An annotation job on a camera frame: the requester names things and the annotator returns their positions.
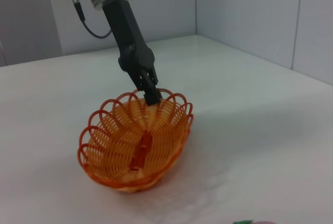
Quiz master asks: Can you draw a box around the orange woven plastic basket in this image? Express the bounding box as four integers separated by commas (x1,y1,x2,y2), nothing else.
77,88,195,194

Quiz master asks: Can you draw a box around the pink plush peach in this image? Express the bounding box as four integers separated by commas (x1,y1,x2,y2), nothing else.
232,219,279,224

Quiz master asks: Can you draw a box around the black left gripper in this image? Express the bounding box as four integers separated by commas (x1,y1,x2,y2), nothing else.
101,0,163,106

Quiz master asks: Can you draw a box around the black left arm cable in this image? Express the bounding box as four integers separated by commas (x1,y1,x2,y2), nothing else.
74,0,114,39

